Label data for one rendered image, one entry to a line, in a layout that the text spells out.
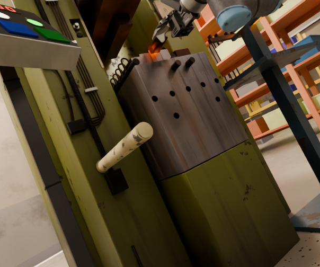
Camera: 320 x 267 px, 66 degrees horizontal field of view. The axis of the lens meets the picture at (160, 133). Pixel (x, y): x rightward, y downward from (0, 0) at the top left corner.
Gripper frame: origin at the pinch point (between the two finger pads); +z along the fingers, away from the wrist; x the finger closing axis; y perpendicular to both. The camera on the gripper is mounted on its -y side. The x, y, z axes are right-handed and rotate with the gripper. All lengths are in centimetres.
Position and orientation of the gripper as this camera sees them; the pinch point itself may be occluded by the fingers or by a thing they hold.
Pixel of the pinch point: (162, 35)
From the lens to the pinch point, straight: 109.6
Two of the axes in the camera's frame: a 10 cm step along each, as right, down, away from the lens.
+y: 4.2, 9.0, -1.1
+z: -4.3, 3.1, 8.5
